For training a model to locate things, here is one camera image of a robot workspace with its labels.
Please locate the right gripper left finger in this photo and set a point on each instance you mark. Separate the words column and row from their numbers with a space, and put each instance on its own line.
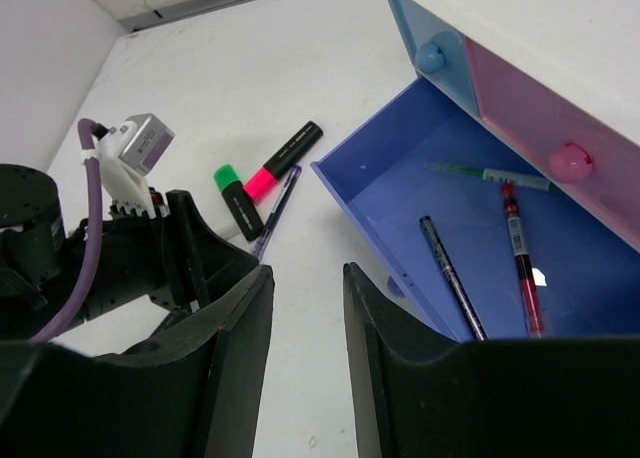
column 194, row 389

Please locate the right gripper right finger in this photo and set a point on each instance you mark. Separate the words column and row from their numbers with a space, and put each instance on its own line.
column 407, row 380

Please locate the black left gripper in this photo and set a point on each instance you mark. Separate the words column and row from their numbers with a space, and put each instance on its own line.
column 177, row 261

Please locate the dark slim pen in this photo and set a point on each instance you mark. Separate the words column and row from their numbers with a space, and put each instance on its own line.
column 452, row 278

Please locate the purple cap marker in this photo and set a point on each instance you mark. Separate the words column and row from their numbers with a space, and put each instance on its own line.
column 276, row 212

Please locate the red cap marker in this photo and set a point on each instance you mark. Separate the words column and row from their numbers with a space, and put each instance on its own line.
column 534, row 321

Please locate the green clear pen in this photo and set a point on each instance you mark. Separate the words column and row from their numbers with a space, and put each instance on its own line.
column 497, row 176

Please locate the dark blue drawer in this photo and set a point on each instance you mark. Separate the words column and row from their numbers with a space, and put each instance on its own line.
column 388, row 175

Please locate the pink drawer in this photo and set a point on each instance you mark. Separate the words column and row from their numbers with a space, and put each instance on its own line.
column 595, row 165

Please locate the light blue drawer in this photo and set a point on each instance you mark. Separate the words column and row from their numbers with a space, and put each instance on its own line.
column 436, row 51

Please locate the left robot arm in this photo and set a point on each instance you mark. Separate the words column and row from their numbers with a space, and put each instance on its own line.
column 40, row 261

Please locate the green cap marker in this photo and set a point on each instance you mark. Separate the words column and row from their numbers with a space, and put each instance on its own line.
column 238, row 202

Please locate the black pink highlighter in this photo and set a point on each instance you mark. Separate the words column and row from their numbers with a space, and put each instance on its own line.
column 278, row 165

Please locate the white drawer cabinet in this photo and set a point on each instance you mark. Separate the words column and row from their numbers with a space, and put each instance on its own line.
column 586, row 51

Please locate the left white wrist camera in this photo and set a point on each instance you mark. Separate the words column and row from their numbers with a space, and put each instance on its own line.
column 127, row 154

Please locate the metal rail back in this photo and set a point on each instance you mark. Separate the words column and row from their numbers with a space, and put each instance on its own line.
column 152, row 18

